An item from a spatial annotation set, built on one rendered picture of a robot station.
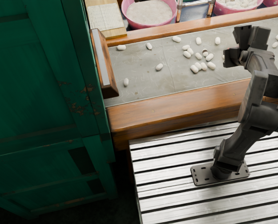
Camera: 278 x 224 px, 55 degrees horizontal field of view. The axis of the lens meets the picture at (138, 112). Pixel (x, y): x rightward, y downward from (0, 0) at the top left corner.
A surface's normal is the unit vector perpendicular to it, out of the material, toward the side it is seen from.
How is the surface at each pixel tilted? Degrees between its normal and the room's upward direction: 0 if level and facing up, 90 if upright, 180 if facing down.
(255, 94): 35
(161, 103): 0
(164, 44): 0
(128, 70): 0
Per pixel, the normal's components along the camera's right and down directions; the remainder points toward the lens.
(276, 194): 0.00, -0.51
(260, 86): -0.17, 0.04
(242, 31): 0.18, 0.27
